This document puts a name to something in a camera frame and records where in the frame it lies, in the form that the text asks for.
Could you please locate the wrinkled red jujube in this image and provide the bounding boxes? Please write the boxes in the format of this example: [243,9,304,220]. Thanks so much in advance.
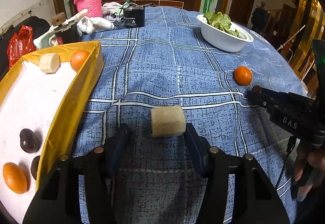
[251,85,262,93]

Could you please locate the orange tangerine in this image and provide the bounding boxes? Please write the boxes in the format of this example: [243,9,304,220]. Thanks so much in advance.
[3,163,28,194]
[234,66,253,86]

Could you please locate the person right hand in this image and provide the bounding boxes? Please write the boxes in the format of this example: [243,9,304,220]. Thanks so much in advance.
[294,142,324,201]

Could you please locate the white bowl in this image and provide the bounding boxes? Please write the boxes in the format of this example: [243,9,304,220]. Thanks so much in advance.
[196,14,254,53]

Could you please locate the blue plaid tablecloth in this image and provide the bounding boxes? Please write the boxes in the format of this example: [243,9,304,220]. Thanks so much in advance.
[72,5,309,224]

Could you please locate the dark plum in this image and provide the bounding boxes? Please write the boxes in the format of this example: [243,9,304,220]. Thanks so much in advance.
[19,128,41,154]
[30,155,40,180]

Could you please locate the green lettuce leaves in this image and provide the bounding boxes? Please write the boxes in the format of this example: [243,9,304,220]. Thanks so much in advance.
[204,11,240,37]

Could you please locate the yellow cardboard tray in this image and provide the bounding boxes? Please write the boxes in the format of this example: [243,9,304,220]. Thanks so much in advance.
[1,41,104,223]

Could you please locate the orange tangerine tray corner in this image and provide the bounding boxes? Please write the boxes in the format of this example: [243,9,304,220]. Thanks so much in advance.
[70,50,89,72]

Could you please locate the orange tangerine in tray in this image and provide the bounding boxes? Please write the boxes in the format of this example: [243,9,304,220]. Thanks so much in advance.
[3,163,28,194]

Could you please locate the beige food chunk in tray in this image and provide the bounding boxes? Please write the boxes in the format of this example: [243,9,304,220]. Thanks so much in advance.
[39,53,60,73]

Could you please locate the dark jar with wooden stopper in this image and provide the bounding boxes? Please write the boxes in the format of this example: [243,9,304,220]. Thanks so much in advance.
[49,12,81,46]

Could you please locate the white cotton gloves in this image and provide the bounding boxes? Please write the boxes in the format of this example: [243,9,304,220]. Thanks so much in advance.
[33,2,125,49]

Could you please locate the black round jar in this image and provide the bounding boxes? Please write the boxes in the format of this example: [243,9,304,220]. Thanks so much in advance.
[123,6,145,28]

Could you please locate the red plastic bag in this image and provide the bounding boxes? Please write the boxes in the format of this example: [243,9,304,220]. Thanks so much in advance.
[7,25,36,69]

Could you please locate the black cable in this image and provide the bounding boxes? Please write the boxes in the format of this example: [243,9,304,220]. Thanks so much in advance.
[275,134,298,190]

